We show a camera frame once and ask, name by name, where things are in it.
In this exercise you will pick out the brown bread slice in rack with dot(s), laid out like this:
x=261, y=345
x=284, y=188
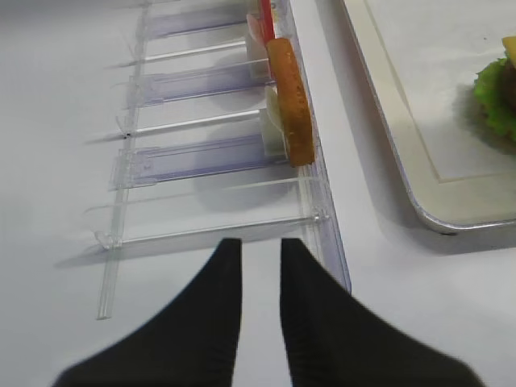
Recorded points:
x=293, y=103

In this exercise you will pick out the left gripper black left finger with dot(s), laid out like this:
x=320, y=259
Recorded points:
x=192, y=342

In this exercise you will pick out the pale onion slice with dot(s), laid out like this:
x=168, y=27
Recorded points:
x=272, y=106

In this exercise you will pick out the clear acrylic food rack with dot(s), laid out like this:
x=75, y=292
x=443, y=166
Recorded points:
x=198, y=159

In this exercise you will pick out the yellow cheese slice on tray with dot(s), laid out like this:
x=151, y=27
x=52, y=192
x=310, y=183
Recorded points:
x=509, y=44

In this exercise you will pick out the green lettuce leaf on tray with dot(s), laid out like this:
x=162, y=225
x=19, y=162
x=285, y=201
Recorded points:
x=486, y=91

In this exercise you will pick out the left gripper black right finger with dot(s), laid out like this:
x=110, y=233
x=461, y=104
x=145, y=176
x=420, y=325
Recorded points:
x=333, y=340

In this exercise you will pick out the white rectangular tray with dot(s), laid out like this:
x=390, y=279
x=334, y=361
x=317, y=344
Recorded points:
x=422, y=58

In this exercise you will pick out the brown meat patty on tray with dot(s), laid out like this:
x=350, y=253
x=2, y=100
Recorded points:
x=507, y=86

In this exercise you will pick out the red tomato slice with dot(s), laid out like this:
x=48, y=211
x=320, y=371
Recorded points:
x=267, y=20

